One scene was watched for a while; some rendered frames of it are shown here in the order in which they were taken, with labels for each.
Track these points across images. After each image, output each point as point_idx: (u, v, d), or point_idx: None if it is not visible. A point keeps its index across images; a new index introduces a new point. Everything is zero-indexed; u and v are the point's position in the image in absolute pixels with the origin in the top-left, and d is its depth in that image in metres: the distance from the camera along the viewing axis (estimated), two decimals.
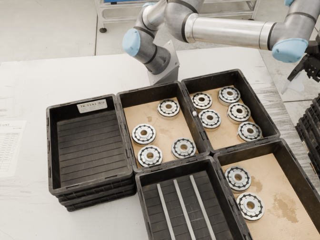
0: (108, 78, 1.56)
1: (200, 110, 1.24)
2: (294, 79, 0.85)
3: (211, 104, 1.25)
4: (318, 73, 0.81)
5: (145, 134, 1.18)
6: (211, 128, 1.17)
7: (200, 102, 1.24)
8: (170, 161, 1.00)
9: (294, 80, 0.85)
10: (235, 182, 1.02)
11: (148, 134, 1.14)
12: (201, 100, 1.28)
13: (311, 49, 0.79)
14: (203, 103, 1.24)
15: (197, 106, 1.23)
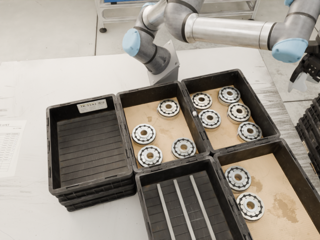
0: (108, 78, 1.56)
1: (200, 110, 1.24)
2: (296, 80, 0.87)
3: (211, 104, 1.25)
4: (318, 73, 0.81)
5: (145, 134, 1.18)
6: (211, 128, 1.17)
7: (200, 102, 1.24)
8: (170, 161, 1.00)
9: (296, 80, 0.87)
10: (235, 182, 1.02)
11: (148, 134, 1.14)
12: (201, 100, 1.28)
13: (311, 49, 0.79)
14: (203, 103, 1.24)
15: (197, 106, 1.23)
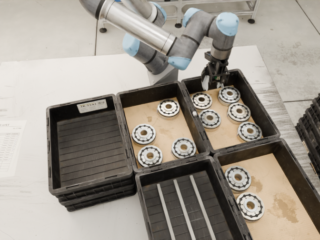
0: (108, 78, 1.56)
1: (200, 110, 1.24)
2: (204, 80, 1.14)
3: (211, 104, 1.25)
4: (212, 78, 1.07)
5: (145, 134, 1.18)
6: (211, 128, 1.17)
7: (200, 102, 1.24)
8: (170, 161, 1.00)
9: (205, 81, 1.14)
10: (235, 182, 1.02)
11: (148, 134, 1.14)
12: (201, 100, 1.28)
13: (210, 58, 1.06)
14: (203, 103, 1.24)
15: (197, 106, 1.23)
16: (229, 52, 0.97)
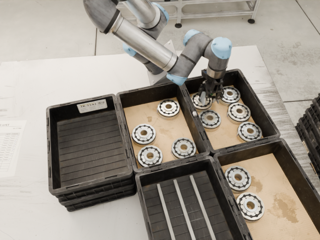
0: (108, 78, 1.56)
1: (200, 110, 1.24)
2: (201, 95, 1.22)
3: (211, 104, 1.25)
4: (208, 94, 1.15)
5: (145, 134, 1.18)
6: (211, 128, 1.17)
7: (200, 102, 1.24)
8: (170, 161, 1.00)
9: (202, 96, 1.22)
10: (235, 182, 1.02)
11: (148, 134, 1.14)
12: None
13: (206, 76, 1.14)
14: None
15: (197, 106, 1.23)
16: (224, 72, 1.05)
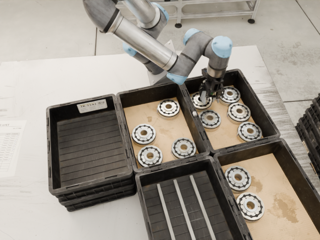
0: (108, 78, 1.56)
1: (199, 109, 1.24)
2: (202, 95, 1.22)
3: (211, 104, 1.25)
4: (208, 94, 1.15)
5: (145, 134, 1.18)
6: (211, 128, 1.17)
7: (200, 101, 1.24)
8: (170, 161, 1.00)
9: (202, 95, 1.22)
10: (235, 182, 1.02)
11: (148, 134, 1.14)
12: None
13: (206, 75, 1.14)
14: (203, 102, 1.24)
15: (197, 106, 1.23)
16: (224, 71, 1.05)
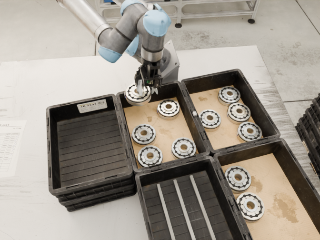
0: (108, 78, 1.56)
1: (136, 103, 1.07)
2: (138, 85, 1.05)
3: (149, 95, 1.08)
4: (144, 82, 0.98)
5: (145, 134, 1.18)
6: (211, 128, 1.17)
7: (136, 94, 1.08)
8: (170, 161, 1.00)
9: (138, 85, 1.05)
10: (235, 182, 1.02)
11: (148, 134, 1.14)
12: None
13: (141, 61, 0.97)
14: (140, 95, 1.07)
15: (133, 99, 1.07)
16: (160, 54, 0.90)
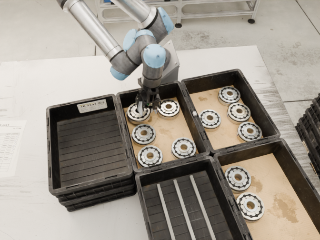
0: (108, 78, 1.56)
1: (137, 122, 1.18)
2: (139, 105, 1.16)
3: (149, 115, 1.19)
4: (144, 104, 1.09)
5: (145, 134, 1.18)
6: (211, 128, 1.17)
7: (137, 113, 1.18)
8: (170, 161, 1.00)
9: (139, 106, 1.16)
10: (235, 182, 1.02)
11: (148, 134, 1.14)
12: None
13: (142, 85, 1.08)
14: (140, 114, 1.18)
15: (134, 118, 1.17)
16: (159, 81, 1.00)
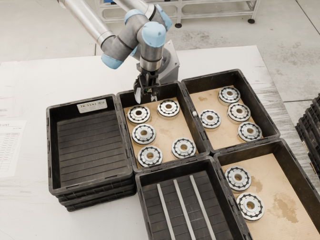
0: (108, 78, 1.56)
1: (137, 124, 1.19)
2: (136, 93, 1.08)
3: (149, 117, 1.21)
4: (143, 90, 1.01)
5: (145, 134, 1.18)
6: (211, 128, 1.17)
7: (137, 115, 1.20)
8: (170, 161, 1.00)
9: (137, 93, 1.08)
10: (235, 182, 1.02)
11: (148, 134, 1.14)
12: (139, 113, 1.24)
13: (140, 70, 1.00)
14: (140, 116, 1.20)
15: (135, 120, 1.19)
16: (158, 63, 0.93)
